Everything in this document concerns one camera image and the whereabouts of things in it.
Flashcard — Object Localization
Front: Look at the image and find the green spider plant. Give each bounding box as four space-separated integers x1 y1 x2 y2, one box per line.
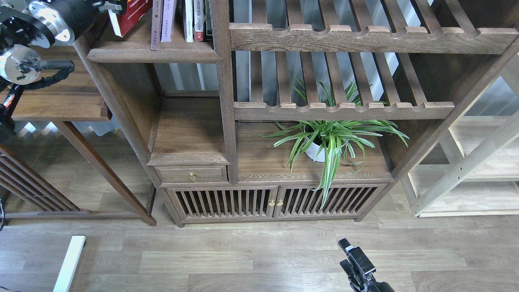
259 77 410 210

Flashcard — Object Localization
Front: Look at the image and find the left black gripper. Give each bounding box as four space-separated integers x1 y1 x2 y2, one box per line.
28 0 127 45

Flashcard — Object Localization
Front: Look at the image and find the black upright book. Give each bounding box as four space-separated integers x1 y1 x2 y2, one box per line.
204 0 213 42

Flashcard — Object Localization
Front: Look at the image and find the dark wooden bookshelf cabinet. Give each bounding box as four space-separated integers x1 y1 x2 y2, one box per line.
74 0 518 227

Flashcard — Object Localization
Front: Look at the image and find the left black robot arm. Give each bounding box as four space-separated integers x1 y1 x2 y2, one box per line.
0 0 127 141

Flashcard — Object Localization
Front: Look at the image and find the red white upright book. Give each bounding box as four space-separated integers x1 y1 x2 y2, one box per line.
193 0 206 42

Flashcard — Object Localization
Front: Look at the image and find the white plant pot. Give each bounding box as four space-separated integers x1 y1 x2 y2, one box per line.
303 125 326 162

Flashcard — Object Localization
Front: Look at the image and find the dark maroon book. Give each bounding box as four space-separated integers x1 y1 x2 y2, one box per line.
150 0 164 51

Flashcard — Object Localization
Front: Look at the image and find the white lavender book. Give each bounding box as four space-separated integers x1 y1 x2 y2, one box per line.
161 0 177 42

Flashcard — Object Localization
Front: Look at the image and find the white table leg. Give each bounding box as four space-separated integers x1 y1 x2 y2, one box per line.
53 235 86 292

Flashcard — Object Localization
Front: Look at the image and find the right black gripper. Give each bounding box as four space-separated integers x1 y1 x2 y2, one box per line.
338 238 395 292

